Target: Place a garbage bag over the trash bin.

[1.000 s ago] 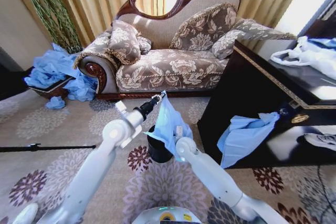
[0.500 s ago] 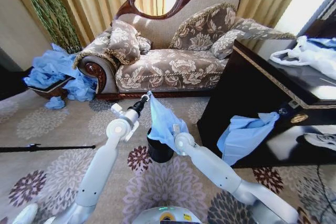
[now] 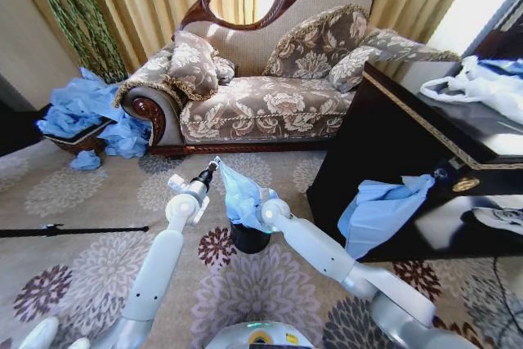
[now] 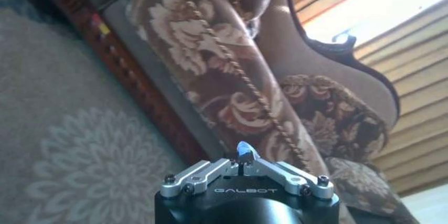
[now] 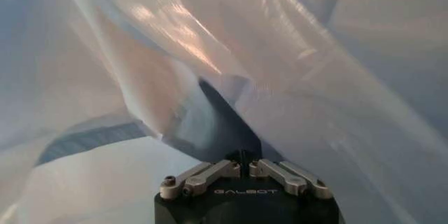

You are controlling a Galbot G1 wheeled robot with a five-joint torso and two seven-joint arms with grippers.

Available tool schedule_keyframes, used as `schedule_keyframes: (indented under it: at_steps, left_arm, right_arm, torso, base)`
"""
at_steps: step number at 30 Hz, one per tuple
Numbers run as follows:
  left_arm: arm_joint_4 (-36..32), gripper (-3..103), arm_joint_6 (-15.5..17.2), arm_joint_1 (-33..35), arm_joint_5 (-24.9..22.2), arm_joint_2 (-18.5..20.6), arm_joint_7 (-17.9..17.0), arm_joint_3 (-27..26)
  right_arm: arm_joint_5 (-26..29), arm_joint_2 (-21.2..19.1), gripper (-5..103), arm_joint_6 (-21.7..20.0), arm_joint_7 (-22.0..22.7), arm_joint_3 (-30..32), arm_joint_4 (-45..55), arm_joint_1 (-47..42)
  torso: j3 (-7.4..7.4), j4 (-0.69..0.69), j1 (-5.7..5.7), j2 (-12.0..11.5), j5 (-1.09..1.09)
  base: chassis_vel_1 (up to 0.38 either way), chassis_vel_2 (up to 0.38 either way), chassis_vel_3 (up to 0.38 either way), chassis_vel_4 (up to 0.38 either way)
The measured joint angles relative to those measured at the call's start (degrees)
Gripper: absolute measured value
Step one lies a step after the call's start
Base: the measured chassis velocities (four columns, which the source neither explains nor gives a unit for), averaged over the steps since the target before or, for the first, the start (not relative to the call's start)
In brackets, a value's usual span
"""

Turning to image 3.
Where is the blue garbage bag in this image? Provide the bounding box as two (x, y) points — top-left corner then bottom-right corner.
(218, 157), (281, 232)

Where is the black trash bin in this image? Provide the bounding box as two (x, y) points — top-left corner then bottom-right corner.
(230, 220), (272, 255)

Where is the crumpled blue bag ball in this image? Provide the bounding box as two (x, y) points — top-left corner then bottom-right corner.
(68, 150), (103, 172)

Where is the blue bag hanging from cabinet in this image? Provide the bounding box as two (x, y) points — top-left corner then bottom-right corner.
(337, 172), (436, 261)

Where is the white plastic bag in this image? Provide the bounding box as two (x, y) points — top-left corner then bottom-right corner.
(419, 54), (523, 134)

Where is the blue bag under white bag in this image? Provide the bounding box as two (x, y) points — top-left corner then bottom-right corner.
(476, 56), (523, 80)

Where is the floral chaise sofa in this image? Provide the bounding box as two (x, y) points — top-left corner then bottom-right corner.
(114, 0), (463, 157)

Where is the small floral bolster cushion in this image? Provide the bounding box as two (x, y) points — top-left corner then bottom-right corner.
(212, 56), (237, 85)

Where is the floral cushion with fringe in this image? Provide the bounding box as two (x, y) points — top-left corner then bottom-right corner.
(163, 29), (221, 101)

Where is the dark wooden tray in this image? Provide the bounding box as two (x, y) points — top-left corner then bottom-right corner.
(42, 118), (118, 157)

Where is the pile of crumpled blue bags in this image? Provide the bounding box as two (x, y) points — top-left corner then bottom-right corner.
(35, 65), (153, 159)

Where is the black rod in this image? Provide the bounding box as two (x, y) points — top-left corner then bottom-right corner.
(0, 223), (150, 239)

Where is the large fringed floral cushion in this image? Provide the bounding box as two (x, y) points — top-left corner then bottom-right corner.
(263, 3), (371, 79)

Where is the small pale floral cushion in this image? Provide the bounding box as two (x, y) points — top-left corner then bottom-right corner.
(328, 45), (383, 94)

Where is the white robot front shell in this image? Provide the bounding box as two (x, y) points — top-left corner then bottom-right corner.
(207, 321), (316, 349)

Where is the yellow curtain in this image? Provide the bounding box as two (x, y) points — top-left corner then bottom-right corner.
(75, 0), (483, 74)

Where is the glossy black cabinet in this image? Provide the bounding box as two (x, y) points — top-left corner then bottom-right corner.
(306, 60), (523, 263)

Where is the dark furniture piece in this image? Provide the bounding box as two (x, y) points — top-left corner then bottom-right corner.
(0, 97), (56, 158)

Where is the green hanging plant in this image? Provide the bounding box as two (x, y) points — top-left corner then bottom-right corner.
(26, 0), (128, 84)

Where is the gold cabinet knob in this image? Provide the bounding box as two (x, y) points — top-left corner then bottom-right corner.
(451, 177), (481, 193)

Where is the black cable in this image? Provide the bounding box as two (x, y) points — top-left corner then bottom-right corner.
(489, 257), (523, 349)

